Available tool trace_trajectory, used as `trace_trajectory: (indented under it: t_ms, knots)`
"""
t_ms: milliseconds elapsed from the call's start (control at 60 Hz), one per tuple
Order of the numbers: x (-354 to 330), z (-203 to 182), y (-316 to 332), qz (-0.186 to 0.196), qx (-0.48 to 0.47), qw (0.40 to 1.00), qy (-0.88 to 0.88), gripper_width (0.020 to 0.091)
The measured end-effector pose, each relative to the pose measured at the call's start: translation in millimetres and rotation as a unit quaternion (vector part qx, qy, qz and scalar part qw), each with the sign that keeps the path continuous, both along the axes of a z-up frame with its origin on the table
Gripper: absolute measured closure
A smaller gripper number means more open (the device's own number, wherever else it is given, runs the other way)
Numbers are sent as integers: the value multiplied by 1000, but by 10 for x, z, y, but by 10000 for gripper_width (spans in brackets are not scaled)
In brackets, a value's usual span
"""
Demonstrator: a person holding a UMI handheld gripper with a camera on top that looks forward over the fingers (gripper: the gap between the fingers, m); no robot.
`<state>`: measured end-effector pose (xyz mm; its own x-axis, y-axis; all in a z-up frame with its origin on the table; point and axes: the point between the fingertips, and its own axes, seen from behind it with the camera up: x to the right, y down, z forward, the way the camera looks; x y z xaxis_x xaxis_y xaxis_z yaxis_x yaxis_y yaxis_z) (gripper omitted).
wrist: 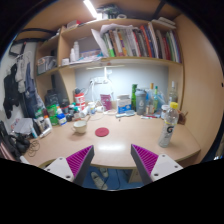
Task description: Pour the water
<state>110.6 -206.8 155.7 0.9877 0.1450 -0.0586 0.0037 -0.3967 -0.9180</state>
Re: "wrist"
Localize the cream ceramic cup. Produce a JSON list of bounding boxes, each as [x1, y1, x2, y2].
[[71, 119, 89, 135]]

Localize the brown jar with white lid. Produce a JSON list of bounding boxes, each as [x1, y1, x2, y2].
[[160, 104, 170, 120]]

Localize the white shoe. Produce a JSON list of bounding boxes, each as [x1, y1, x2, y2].
[[99, 167, 110, 178], [90, 171, 108, 190]]

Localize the flat round red coaster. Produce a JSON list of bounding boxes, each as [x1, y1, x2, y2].
[[94, 126, 110, 138]]

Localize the ceiling light tube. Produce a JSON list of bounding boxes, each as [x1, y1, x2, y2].
[[83, 0, 100, 19]]

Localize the coiled thin cable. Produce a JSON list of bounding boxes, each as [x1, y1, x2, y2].
[[26, 138, 41, 158]]

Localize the maroon pouch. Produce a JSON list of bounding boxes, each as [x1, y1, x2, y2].
[[100, 93, 113, 111]]

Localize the tall clear glass bottle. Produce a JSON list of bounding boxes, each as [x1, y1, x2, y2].
[[167, 80, 179, 106]]

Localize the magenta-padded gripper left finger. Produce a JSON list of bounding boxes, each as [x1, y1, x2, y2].
[[44, 144, 95, 187]]

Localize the red and white canister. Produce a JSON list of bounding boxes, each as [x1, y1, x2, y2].
[[74, 92, 86, 107]]

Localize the white LED desk lamp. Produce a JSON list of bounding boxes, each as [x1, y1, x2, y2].
[[85, 63, 126, 84]]

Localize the green plastic container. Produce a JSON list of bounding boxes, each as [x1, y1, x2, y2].
[[46, 104, 60, 126]]

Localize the brown mug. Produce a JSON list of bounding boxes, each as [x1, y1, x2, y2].
[[178, 111, 189, 126]]

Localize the green glass bottle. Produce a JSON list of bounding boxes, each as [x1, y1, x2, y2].
[[130, 83, 138, 112]]

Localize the white power strip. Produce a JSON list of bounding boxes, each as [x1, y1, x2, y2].
[[89, 77, 108, 85]]

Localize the wooden shelf unit with books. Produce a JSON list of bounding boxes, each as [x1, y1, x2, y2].
[[34, 16, 184, 78]]

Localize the clear bottle with yellow cap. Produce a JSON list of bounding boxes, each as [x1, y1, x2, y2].
[[158, 101, 180, 149]]

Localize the grey shaker bottle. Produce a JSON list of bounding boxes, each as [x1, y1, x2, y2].
[[134, 88, 148, 116]]

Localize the light blue hairbrush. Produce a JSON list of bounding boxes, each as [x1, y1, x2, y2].
[[115, 109, 136, 119]]

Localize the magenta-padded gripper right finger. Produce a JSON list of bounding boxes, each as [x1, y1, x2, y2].
[[130, 143, 184, 186]]

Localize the white bottle with blue label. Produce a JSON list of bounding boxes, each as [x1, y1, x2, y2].
[[56, 113, 68, 127]]

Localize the hanging dark clothes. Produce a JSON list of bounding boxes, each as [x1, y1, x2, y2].
[[2, 61, 38, 119]]

